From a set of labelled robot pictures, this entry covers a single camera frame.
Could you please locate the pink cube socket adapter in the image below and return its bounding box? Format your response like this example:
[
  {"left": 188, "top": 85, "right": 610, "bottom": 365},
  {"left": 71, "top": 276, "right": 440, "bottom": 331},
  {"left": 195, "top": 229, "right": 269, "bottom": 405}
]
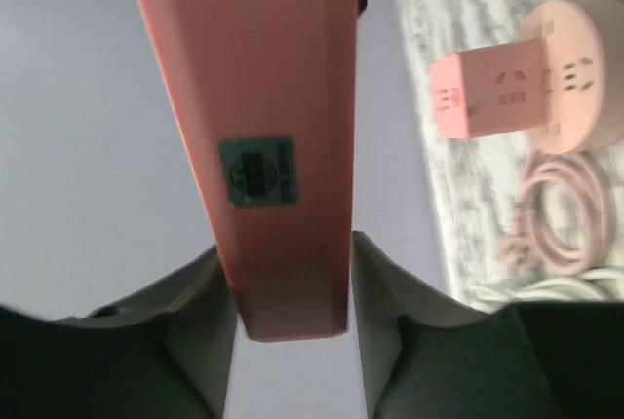
[{"left": 429, "top": 38, "right": 547, "bottom": 139}]

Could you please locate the white power cable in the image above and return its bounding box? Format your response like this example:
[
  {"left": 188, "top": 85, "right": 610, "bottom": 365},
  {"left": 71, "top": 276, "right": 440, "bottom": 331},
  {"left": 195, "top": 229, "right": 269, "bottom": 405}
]
[{"left": 465, "top": 266, "right": 624, "bottom": 306}]

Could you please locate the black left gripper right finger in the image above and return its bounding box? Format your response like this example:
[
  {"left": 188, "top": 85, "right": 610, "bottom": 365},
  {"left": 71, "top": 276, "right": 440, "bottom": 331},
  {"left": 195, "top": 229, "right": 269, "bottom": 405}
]
[{"left": 351, "top": 232, "right": 623, "bottom": 419}]

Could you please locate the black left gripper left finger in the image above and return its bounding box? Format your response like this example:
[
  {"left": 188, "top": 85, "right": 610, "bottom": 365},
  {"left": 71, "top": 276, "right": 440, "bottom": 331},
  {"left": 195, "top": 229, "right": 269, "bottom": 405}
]
[{"left": 1, "top": 248, "right": 237, "bottom": 418}]

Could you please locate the pink power cable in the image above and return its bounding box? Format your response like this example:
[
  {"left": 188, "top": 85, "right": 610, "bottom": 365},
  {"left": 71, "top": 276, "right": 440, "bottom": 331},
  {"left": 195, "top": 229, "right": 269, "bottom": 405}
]
[{"left": 499, "top": 149, "right": 615, "bottom": 274}]

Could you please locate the round pink power strip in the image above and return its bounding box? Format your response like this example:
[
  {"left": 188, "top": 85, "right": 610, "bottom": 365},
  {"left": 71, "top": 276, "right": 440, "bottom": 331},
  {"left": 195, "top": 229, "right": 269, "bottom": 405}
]
[{"left": 518, "top": 0, "right": 623, "bottom": 154}]

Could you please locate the pink triangular power strip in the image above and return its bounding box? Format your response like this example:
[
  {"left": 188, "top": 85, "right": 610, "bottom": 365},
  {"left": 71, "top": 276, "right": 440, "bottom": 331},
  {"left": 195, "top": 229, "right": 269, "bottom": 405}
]
[{"left": 137, "top": 0, "right": 360, "bottom": 342}]

